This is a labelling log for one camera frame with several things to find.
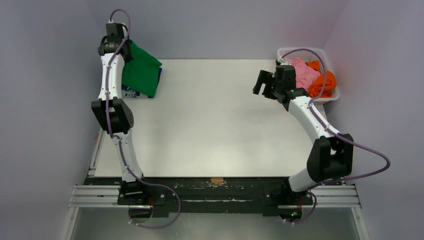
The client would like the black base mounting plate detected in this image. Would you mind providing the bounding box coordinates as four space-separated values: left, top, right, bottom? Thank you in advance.
81 177 344 219

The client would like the orange t shirt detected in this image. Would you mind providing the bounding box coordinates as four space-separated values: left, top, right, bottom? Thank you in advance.
305 60 337 98

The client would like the pink t shirt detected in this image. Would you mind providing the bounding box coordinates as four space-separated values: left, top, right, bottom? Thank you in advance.
285 58 321 90

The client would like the green t shirt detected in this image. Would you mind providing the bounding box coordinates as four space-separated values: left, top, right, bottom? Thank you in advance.
122 40 162 97

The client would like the folded blue printed t shirt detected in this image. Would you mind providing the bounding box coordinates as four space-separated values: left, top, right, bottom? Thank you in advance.
121 67 163 99

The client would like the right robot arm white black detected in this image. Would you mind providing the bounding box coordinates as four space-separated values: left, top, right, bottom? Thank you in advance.
252 65 354 204

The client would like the white plastic basket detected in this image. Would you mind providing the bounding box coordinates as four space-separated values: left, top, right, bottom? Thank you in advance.
276 47 340 104

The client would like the aluminium rail frame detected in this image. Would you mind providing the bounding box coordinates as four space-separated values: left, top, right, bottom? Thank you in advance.
62 132 369 240

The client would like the brown tape piece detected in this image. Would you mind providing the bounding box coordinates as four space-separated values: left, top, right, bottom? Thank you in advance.
210 177 225 185

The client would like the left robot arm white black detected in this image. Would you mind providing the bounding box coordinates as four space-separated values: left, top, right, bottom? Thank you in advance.
91 21 149 205

